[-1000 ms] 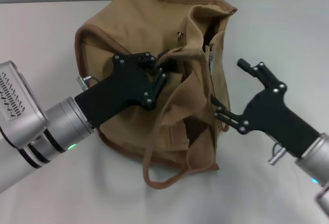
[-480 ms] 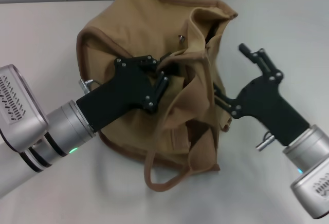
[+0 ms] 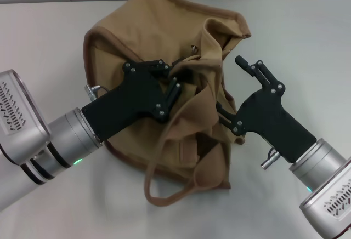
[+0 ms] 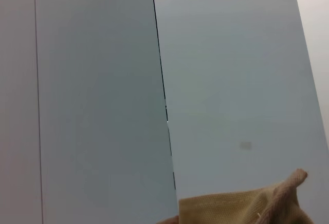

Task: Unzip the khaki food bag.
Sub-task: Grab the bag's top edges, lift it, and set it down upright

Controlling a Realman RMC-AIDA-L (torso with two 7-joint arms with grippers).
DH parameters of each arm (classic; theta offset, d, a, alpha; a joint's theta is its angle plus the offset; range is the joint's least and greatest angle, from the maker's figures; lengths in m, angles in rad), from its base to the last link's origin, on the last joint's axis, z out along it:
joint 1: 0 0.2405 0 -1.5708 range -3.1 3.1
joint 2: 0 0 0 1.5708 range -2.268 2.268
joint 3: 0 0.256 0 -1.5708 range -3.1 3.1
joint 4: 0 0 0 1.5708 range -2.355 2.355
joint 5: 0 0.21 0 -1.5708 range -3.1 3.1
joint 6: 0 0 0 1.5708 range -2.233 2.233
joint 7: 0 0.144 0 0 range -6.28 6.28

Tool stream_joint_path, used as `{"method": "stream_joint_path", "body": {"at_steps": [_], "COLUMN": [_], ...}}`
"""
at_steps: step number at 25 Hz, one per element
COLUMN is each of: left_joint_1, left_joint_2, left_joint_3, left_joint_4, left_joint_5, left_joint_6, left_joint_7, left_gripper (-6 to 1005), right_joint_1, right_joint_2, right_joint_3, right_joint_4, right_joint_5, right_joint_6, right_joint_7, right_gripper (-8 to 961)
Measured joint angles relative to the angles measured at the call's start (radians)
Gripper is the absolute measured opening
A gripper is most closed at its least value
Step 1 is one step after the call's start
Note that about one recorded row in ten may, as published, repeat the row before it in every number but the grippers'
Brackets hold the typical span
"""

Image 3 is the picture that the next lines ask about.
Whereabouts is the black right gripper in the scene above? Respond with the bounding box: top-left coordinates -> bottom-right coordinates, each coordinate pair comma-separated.
216,55 -> 318,163

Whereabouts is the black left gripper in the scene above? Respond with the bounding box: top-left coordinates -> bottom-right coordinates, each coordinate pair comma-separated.
81,59 -> 181,143

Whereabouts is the khaki canvas food bag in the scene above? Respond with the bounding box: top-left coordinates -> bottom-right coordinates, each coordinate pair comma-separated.
83,0 -> 252,207

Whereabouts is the right gripper metal cable plug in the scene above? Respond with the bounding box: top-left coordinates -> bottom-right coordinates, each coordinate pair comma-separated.
260,146 -> 281,170

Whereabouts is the gripper metal cable plug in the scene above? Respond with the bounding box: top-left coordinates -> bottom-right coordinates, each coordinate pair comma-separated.
260,146 -> 281,170
84,84 -> 109,101

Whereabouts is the left gripper metal cable plug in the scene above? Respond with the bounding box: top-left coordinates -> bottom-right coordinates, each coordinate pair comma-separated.
84,84 -> 109,101

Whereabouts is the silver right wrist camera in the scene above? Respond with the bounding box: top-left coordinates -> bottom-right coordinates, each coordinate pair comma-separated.
298,161 -> 351,230

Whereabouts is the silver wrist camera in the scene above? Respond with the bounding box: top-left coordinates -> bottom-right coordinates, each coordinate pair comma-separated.
298,161 -> 351,230
0,69 -> 52,166

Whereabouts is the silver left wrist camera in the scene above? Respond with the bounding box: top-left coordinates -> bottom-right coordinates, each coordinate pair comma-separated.
0,69 -> 52,166

